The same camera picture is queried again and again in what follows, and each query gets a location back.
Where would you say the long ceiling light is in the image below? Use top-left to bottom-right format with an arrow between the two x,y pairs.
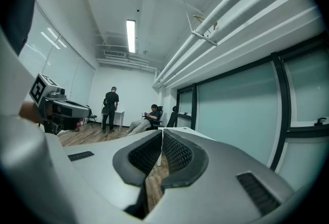
125,19 -> 137,54

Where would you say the frosted glass partition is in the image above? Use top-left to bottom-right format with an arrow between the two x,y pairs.
18,2 -> 96,116

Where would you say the white ceiling air vent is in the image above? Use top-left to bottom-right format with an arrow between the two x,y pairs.
103,49 -> 128,59

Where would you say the thick white ceiling pipe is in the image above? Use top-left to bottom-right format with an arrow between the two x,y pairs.
154,0 -> 275,84
156,0 -> 308,87

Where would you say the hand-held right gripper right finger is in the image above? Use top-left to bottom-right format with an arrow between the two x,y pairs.
145,129 -> 295,224

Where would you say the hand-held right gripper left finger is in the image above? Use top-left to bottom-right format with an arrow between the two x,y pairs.
63,129 -> 163,219

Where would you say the black office chair with headrest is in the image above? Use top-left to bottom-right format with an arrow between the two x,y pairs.
166,105 -> 179,128

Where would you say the white pipe hanger bracket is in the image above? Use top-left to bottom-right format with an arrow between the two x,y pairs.
186,11 -> 219,47

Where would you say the black window frame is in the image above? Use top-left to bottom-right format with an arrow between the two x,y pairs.
176,35 -> 329,170

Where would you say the person's left forearm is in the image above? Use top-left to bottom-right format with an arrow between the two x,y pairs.
19,101 -> 44,126

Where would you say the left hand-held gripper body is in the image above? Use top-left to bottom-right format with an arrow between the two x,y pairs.
28,73 -> 78,135

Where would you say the black folding chair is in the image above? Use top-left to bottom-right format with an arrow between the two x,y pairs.
82,104 -> 98,129

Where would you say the small white table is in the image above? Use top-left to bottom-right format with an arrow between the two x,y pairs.
114,110 -> 125,132

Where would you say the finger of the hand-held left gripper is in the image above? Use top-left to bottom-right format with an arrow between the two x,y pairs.
52,99 -> 93,119

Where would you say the thin white ceiling pipe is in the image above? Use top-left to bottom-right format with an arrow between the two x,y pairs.
160,6 -> 321,89

